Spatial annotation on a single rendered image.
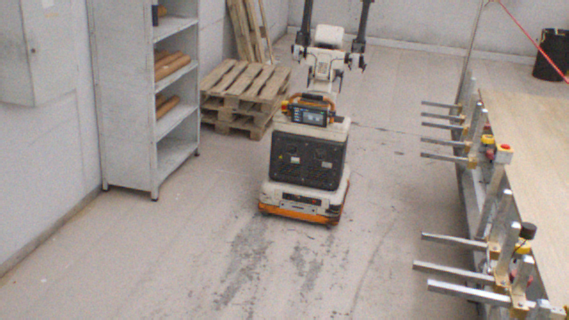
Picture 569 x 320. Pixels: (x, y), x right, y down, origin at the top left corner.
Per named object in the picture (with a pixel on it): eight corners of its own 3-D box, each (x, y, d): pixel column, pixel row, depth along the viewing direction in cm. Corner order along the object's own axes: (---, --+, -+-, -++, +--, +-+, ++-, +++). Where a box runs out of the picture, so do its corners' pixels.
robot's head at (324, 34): (340, 44, 379) (344, 26, 383) (312, 40, 383) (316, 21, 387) (340, 53, 393) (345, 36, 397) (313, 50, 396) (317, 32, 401)
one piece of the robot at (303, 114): (332, 134, 370) (334, 112, 353) (284, 126, 376) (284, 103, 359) (335, 124, 377) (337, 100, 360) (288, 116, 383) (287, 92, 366)
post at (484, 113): (462, 180, 338) (482, 109, 317) (462, 178, 341) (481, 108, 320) (468, 180, 338) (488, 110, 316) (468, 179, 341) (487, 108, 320)
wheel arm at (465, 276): (411, 271, 223) (413, 263, 221) (412, 267, 226) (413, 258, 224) (522, 295, 216) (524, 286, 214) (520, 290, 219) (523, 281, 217)
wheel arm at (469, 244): (420, 241, 245) (422, 233, 243) (420, 237, 248) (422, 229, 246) (521, 261, 238) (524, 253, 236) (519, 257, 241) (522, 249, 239)
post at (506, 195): (477, 279, 251) (504, 190, 230) (476, 275, 254) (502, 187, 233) (484, 281, 251) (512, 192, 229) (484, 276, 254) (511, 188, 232)
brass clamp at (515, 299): (508, 317, 189) (511, 306, 187) (502, 292, 201) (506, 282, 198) (526, 321, 188) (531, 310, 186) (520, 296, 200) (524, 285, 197)
